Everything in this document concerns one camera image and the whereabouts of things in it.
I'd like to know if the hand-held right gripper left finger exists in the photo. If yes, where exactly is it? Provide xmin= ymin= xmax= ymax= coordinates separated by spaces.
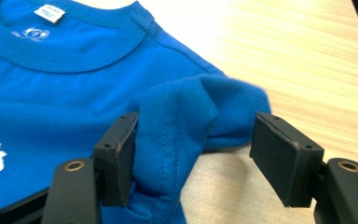
xmin=92 ymin=111 xmax=139 ymax=208

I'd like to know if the blue t-shirt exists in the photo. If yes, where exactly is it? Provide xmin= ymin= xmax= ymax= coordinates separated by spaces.
xmin=0 ymin=0 xmax=273 ymax=224

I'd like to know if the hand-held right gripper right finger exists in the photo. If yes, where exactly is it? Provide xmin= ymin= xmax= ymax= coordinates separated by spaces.
xmin=249 ymin=111 xmax=325 ymax=209

